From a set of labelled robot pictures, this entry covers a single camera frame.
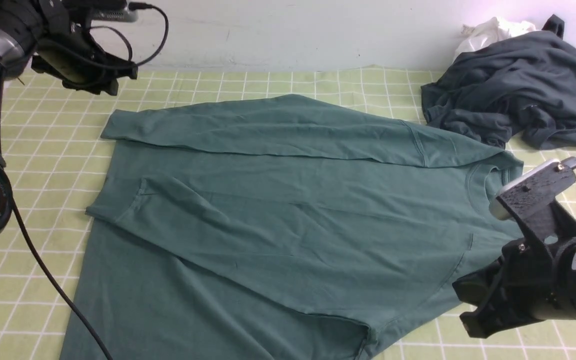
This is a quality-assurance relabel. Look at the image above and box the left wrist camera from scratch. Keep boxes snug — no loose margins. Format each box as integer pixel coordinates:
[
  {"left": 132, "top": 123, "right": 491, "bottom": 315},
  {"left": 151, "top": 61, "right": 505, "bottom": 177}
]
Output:
[{"left": 91, "top": 4, "right": 138, "bottom": 23}]

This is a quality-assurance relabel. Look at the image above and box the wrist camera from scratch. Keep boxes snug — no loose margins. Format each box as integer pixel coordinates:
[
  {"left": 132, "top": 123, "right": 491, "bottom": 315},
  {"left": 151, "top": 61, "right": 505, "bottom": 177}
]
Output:
[
  {"left": 489, "top": 159, "right": 576, "bottom": 221},
  {"left": 91, "top": 4, "right": 138, "bottom": 23}
]

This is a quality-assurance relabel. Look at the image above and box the black left camera cable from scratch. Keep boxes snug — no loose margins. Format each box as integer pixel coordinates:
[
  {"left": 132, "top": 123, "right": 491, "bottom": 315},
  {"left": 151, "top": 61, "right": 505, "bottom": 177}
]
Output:
[{"left": 0, "top": 2, "right": 170, "bottom": 360}]

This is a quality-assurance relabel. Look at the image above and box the dark grey crumpled garment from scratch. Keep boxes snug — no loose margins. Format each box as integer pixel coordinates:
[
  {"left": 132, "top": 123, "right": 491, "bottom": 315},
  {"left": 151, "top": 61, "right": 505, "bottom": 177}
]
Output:
[{"left": 421, "top": 14, "right": 576, "bottom": 150}]

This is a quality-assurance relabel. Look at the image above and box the white crumpled cloth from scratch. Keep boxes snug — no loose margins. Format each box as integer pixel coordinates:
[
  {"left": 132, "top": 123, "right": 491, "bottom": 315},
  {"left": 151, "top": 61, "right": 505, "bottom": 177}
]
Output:
[{"left": 453, "top": 16, "right": 538, "bottom": 60}]

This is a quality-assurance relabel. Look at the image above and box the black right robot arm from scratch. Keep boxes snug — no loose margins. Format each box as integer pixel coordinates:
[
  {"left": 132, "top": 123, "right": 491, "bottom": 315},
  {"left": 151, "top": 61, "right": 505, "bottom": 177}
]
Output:
[{"left": 452, "top": 195, "right": 576, "bottom": 338}]

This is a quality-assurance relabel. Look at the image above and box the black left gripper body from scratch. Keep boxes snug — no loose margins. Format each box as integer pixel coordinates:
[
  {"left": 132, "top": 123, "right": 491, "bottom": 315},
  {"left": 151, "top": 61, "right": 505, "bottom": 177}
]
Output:
[{"left": 30, "top": 0, "right": 138, "bottom": 96}]

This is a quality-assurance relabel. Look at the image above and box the green long-sleeved shirt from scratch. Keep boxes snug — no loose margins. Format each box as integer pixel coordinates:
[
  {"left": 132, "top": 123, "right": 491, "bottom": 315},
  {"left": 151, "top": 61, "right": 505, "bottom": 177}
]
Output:
[{"left": 74, "top": 95, "right": 523, "bottom": 360}]

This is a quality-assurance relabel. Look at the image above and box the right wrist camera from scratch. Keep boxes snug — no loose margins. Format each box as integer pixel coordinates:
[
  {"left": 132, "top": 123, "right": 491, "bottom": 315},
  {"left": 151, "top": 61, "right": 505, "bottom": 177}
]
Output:
[{"left": 489, "top": 159, "right": 576, "bottom": 221}]

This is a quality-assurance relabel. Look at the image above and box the green checkered tablecloth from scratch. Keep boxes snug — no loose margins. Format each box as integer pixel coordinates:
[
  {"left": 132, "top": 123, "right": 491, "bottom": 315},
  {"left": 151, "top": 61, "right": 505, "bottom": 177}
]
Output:
[{"left": 0, "top": 66, "right": 576, "bottom": 360}]

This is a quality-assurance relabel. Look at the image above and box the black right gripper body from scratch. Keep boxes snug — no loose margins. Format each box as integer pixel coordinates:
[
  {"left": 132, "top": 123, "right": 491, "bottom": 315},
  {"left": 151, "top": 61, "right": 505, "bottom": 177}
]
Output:
[{"left": 453, "top": 200, "right": 576, "bottom": 339}]

